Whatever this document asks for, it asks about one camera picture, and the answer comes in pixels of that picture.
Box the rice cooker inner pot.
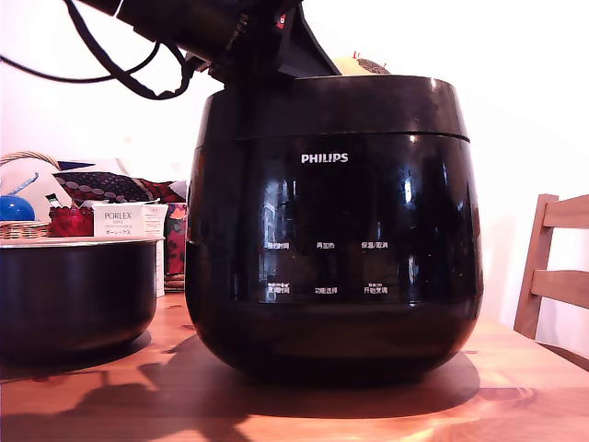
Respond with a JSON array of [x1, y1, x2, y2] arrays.
[[0, 237, 166, 366]]

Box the white Porlex box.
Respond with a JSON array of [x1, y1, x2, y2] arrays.
[[91, 198, 169, 298]]

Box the wooden chair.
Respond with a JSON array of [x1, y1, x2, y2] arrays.
[[513, 192, 589, 366]]

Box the black rice cooker lid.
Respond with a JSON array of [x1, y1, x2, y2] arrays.
[[195, 75, 471, 143]]

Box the white tissue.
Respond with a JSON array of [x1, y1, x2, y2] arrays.
[[166, 180, 190, 204]]

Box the red glass goblet bowl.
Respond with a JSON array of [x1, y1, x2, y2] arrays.
[[48, 205, 96, 238]]

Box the wicker basket with handle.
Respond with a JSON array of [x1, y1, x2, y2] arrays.
[[0, 150, 61, 240]]

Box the black cable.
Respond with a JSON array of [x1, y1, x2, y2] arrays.
[[0, 41, 162, 85], [63, 0, 194, 101]]

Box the black Philips rice cooker body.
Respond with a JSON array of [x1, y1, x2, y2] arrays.
[[183, 133, 484, 389]]

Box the cork globe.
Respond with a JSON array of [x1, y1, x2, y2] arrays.
[[330, 50, 392, 77]]

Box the floral tissue box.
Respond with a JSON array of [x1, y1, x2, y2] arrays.
[[163, 202, 189, 277]]

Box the blue ball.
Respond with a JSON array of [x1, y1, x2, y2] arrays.
[[0, 195, 37, 223]]

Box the flat wicker tray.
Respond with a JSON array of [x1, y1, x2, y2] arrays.
[[163, 273, 188, 294]]

